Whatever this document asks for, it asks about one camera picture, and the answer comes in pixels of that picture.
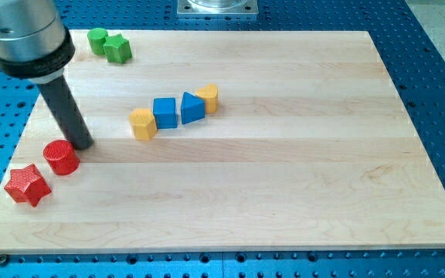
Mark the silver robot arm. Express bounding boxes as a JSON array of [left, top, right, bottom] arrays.
[[0, 0, 75, 83]]

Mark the wooden board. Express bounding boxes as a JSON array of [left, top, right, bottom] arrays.
[[0, 30, 445, 254]]

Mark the blue triangle block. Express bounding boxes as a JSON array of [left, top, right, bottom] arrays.
[[181, 92, 206, 124]]

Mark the yellow heart block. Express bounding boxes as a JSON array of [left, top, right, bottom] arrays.
[[195, 83, 219, 114]]

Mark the blue cube block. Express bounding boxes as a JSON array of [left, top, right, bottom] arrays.
[[153, 97, 178, 129]]

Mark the yellow pentagon block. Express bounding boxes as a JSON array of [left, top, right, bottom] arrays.
[[129, 108, 158, 141]]

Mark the green star block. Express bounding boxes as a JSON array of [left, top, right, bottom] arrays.
[[103, 34, 132, 64]]

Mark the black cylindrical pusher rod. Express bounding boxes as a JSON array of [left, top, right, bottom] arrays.
[[37, 76, 93, 150]]

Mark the red cylinder block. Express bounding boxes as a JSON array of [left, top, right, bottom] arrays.
[[43, 140, 80, 175]]

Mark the green cylinder block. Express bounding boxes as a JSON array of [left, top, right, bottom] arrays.
[[87, 28, 108, 56]]

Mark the red star block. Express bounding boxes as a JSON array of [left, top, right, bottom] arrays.
[[4, 164, 52, 207]]

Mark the left board corner screw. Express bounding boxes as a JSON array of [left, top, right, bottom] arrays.
[[0, 254, 8, 266]]

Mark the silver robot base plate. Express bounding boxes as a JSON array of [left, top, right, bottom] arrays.
[[177, 0, 259, 15]]

